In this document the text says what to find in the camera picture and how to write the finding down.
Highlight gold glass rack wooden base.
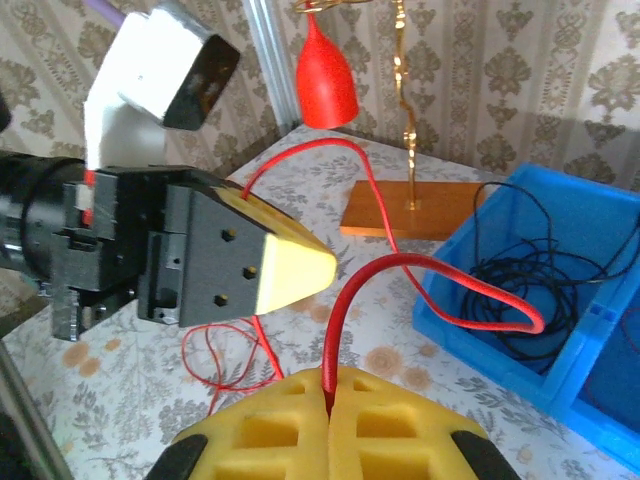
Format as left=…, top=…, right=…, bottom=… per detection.
left=292, top=0, right=489, bottom=240

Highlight blue three-compartment bin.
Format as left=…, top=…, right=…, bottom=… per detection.
left=412, top=162, right=640, bottom=469

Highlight red plastic wine glass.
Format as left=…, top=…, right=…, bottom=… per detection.
left=294, top=7, right=361, bottom=130

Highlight aluminium frame corner post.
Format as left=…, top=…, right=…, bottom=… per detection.
left=243, top=0, right=297, bottom=137

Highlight floral patterned tablecloth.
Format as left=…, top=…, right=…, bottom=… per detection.
left=0, top=124, right=640, bottom=480

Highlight thick red cable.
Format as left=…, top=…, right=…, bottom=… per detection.
left=239, top=138, right=546, bottom=401

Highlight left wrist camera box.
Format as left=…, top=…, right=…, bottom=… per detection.
left=83, top=9, right=242, bottom=171

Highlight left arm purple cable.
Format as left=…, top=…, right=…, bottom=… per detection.
left=84, top=0, right=126, bottom=21

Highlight thin red cable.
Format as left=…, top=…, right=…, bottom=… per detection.
left=180, top=314, right=286, bottom=416
left=619, top=297, right=640, bottom=351

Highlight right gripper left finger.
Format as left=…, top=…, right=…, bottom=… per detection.
left=144, top=367, right=334, bottom=480

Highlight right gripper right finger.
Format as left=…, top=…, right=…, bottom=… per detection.
left=327, top=367, right=521, bottom=480

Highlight black cable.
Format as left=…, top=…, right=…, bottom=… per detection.
left=472, top=180, right=640, bottom=286
left=459, top=234, right=584, bottom=362

